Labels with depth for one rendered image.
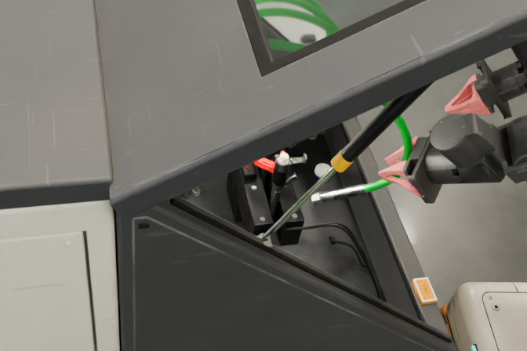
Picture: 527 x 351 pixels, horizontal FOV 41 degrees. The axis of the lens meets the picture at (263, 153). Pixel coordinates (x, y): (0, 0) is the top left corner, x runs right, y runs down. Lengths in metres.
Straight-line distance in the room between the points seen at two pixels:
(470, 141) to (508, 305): 1.34
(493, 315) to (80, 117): 1.69
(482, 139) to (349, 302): 0.29
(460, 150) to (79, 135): 0.51
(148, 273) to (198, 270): 0.06
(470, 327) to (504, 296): 0.16
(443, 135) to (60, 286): 0.54
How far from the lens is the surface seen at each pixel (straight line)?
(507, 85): 1.28
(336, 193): 1.21
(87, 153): 0.74
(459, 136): 0.99
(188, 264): 0.85
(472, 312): 2.25
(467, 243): 2.76
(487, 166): 1.04
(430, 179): 1.10
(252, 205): 1.37
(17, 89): 0.81
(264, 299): 0.96
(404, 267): 1.39
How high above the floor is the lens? 2.04
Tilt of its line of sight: 47 degrees down
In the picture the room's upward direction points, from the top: 11 degrees clockwise
